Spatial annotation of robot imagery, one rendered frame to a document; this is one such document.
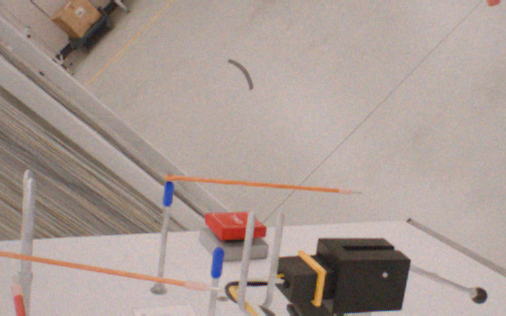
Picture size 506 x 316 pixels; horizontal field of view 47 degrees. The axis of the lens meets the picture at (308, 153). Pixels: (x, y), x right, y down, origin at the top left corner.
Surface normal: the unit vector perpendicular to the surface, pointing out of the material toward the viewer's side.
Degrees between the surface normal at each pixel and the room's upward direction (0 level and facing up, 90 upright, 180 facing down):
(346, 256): 52
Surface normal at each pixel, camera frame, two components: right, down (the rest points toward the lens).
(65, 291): 0.14, -0.97
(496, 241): -0.59, -0.61
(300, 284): 0.44, 0.26
